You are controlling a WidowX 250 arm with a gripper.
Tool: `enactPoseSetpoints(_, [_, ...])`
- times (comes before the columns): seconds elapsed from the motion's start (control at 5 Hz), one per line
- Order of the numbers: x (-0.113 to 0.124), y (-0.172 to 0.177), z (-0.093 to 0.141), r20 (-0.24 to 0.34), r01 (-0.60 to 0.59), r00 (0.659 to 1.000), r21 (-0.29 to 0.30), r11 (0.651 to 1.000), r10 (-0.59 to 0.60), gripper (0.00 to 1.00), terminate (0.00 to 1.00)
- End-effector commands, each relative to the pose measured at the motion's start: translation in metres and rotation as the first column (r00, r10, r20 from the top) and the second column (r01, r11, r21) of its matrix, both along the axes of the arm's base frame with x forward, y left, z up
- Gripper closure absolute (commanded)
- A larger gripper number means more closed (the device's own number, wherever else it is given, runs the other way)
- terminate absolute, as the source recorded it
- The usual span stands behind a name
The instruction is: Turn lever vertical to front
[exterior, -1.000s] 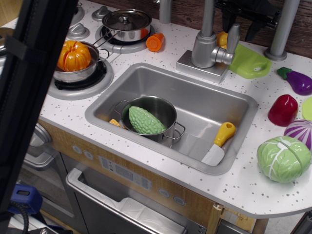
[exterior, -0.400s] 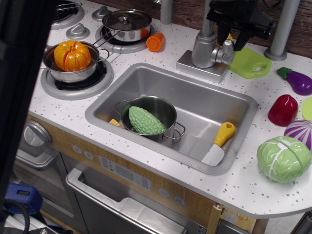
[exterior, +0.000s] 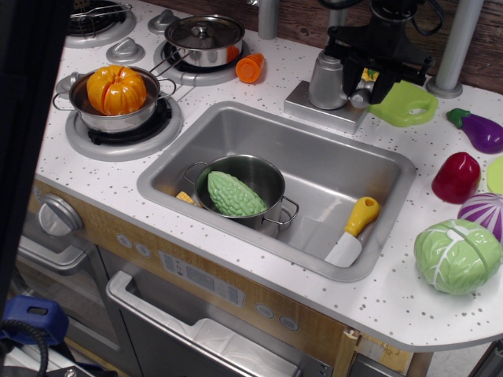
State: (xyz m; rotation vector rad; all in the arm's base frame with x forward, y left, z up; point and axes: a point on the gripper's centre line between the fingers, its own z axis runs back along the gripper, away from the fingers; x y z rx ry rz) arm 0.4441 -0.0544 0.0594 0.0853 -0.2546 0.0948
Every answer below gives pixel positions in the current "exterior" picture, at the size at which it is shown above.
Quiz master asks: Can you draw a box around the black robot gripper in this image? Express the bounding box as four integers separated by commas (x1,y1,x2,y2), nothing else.
325,24,435,104

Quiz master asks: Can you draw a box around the silver faucet lever handle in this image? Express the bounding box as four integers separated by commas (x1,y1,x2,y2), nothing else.
348,79,375,109

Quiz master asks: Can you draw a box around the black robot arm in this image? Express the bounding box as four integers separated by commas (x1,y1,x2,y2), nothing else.
325,1,435,104

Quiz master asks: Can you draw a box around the yellow toy pepper piece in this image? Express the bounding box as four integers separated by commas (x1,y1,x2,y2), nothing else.
362,68,380,82

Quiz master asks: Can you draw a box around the green toy cutting board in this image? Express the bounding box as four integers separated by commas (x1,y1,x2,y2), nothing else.
368,81,439,127

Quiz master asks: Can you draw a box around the silver toy faucet body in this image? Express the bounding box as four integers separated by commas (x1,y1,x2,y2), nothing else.
283,51,365,135

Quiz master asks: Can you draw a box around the grey toy sink basin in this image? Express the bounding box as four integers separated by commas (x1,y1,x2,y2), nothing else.
138,101,416,282

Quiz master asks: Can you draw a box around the grey right support pole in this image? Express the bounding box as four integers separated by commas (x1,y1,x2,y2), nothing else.
426,0,484,99

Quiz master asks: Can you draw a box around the grey support pole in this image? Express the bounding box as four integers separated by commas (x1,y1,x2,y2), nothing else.
258,0,279,40
426,0,484,99

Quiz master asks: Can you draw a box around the grey middle support pole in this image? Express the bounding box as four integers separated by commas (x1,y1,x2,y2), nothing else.
258,0,279,40

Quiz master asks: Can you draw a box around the orange toy carrot piece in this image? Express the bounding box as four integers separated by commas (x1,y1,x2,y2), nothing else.
235,53,265,83

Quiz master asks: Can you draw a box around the purple toy eggplant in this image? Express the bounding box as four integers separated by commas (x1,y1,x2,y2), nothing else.
446,108,502,154

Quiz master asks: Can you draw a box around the red toy bell pepper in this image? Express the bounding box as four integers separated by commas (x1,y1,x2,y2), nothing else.
431,152,481,204

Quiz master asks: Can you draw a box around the steel pot in sink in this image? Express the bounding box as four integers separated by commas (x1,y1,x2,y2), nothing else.
184,154,299,238

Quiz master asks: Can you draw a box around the back right stove burner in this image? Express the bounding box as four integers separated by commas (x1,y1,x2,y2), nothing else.
153,42,251,86

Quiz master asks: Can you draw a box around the light green toy piece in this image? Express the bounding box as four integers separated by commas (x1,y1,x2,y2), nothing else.
486,156,503,195

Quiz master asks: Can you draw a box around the steel pan with lid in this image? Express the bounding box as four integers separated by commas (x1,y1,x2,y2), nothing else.
153,15,245,70

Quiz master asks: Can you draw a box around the purple toy onion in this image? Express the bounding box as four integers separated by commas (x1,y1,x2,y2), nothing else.
457,192,502,243

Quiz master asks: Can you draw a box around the green toy bitter gourd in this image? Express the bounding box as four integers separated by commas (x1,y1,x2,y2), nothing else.
207,170,269,217

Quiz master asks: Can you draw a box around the green toy cabbage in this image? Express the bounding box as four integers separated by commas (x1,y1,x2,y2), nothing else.
414,219,502,295

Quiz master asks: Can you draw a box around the grey stove knob rear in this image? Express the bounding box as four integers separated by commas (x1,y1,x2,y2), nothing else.
148,9,179,35

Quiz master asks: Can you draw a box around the grey stove knob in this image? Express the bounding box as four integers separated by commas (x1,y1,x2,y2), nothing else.
148,9,179,35
106,37,145,65
55,71,83,99

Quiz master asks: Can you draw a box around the yellow toy corn piece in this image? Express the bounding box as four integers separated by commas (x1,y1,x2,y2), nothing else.
176,191,197,206

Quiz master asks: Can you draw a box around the front grey stove burner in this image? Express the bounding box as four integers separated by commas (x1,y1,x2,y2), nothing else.
65,98,182,162

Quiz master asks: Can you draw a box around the grey stove knob middle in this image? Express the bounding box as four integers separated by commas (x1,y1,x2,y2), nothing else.
106,37,145,65

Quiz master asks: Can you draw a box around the orange toy pumpkin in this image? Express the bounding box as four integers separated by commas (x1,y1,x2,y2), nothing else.
86,65,147,116

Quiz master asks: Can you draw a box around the back left stove burner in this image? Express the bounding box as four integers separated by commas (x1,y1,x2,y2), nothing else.
64,0,136,49

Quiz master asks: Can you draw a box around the steel pot on burner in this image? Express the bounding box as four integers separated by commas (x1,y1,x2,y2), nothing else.
68,65,176,134

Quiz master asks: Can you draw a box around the grey stove knob left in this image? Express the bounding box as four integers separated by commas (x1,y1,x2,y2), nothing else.
55,71,83,99

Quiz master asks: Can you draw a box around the silver oven dial knob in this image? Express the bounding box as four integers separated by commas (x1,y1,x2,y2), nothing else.
37,194,84,237

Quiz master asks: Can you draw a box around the yellow handled toy knife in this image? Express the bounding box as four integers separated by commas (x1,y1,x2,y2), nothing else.
325,196,380,268

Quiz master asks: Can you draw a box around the wire rack on burner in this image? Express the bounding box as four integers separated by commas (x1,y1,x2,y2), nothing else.
68,1,132,37

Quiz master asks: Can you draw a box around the silver dishwasher door handle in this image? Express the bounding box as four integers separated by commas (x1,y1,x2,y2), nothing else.
106,271,333,376

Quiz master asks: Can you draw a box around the black foreground frame post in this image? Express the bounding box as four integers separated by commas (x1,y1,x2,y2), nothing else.
1,1,73,301

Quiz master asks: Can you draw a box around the grey oven door handle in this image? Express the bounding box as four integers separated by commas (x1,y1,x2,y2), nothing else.
18,236,88,276

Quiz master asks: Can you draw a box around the blue clamp with cable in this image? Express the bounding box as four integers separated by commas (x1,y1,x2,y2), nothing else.
0,295,70,377

